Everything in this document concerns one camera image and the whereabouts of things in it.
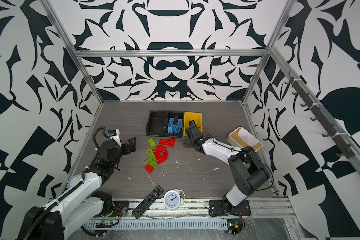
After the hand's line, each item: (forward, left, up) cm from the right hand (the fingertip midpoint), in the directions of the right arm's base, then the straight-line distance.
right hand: (191, 137), depth 92 cm
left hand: (-4, +36, +8) cm, 37 cm away
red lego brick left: (0, +17, -5) cm, 18 cm away
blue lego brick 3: (+8, +10, -2) cm, 13 cm away
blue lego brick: (+17, +13, -5) cm, 22 cm away
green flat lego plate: (0, +25, -5) cm, 25 cm away
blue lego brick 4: (+6, +13, 0) cm, 14 cm away
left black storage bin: (+16, +24, -7) cm, 30 cm away
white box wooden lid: (0, -31, -2) cm, 31 cm away
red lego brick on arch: (-6, +19, -4) cm, 20 cm away
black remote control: (-34, +23, -4) cm, 41 cm away
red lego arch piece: (-11, +19, -6) cm, 22 cm away
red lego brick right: (-1, +12, -5) cm, 14 cm away
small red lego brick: (-16, +25, -7) cm, 31 cm away
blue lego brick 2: (+15, +7, -5) cm, 17 cm away
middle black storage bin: (+22, +9, -5) cm, 24 cm away
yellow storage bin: (+16, -4, 0) cm, 17 cm away
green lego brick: (-8, +25, -5) cm, 26 cm away
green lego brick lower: (-13, +23, -6) cm, 28 cm away
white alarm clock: (-33, +10, -3) cm, 35 cm away
